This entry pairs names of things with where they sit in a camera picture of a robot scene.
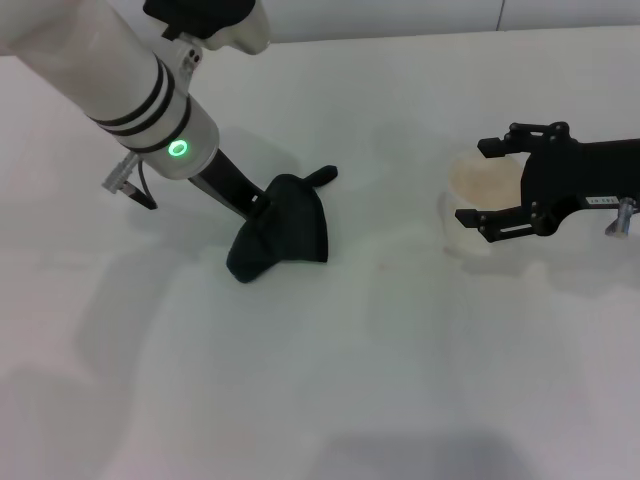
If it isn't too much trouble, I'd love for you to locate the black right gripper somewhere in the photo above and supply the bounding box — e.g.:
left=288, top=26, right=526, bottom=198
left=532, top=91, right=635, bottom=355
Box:
left=454, top=120, right=640, bottom=245

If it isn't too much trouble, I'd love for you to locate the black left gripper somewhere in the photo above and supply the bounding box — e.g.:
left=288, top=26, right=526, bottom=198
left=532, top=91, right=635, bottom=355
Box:
left=187, top=148, right=272, bottom=222

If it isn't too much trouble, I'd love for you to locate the white paper cup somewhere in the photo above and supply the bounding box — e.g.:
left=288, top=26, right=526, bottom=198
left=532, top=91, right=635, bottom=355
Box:
left=438, top=153, right=527, bottom=257

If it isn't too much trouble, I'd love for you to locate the dark blue rag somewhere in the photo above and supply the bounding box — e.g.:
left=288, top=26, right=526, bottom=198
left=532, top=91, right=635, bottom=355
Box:
left=225, top=164, right=340, bottom=285

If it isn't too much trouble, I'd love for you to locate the left arm connector cable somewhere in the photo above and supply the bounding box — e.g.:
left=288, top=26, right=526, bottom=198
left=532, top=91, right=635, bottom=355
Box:
left=101, top=153, right=159, bottom=211

